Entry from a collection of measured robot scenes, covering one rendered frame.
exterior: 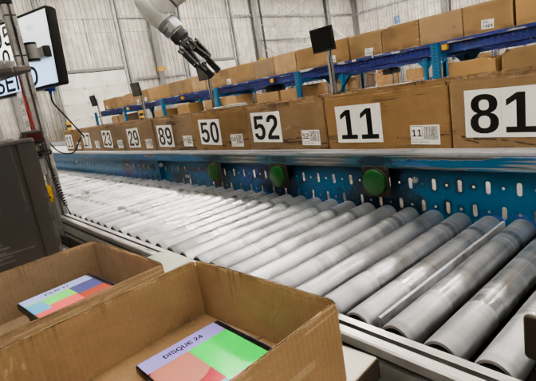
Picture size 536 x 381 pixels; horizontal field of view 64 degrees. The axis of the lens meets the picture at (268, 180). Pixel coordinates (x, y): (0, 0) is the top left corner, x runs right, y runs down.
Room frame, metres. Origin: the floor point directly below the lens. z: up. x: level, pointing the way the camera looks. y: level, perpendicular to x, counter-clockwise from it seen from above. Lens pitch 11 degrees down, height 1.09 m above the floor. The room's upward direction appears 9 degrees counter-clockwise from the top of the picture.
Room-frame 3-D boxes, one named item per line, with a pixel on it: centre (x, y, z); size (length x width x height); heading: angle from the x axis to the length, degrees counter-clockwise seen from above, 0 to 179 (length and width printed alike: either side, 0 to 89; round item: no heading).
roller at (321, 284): (0.84, -0.20, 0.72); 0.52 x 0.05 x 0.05; 130
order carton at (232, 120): (1.87, 0.06, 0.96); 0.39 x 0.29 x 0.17; 40
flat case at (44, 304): (0.69, 0.36, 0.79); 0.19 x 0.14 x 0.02; 46
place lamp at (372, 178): (1.12, -0.28, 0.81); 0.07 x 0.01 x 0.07; 40
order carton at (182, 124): (2.17, 0.31, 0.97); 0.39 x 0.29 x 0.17; 40
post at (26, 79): (1.68, 0.85, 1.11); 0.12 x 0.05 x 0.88; 40
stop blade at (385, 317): (0.71, -0.31, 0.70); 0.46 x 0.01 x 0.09; 130
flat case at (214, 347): (0.48, 0.10, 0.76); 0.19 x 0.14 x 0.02; 40
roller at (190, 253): (1.14, 0.05, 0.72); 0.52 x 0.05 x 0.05; 130
